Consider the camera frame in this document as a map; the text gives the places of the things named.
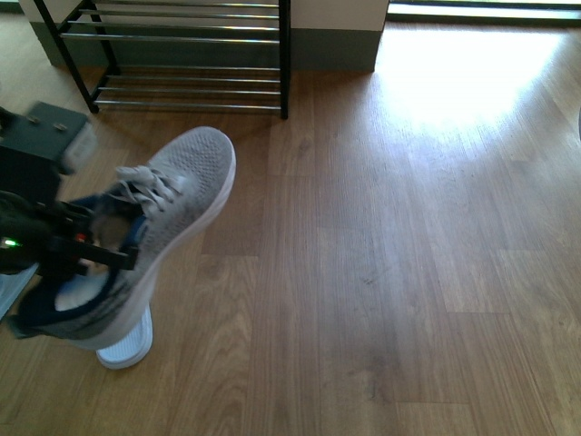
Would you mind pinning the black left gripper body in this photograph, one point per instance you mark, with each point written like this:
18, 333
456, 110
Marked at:
38, 149

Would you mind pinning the light blue slipper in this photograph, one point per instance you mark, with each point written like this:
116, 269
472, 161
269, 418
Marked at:
132, 348

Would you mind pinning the black metal shoe rack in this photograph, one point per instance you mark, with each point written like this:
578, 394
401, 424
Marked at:
177, 55

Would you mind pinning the grey knit sneaker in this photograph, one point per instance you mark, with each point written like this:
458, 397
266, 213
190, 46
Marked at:
151, 208

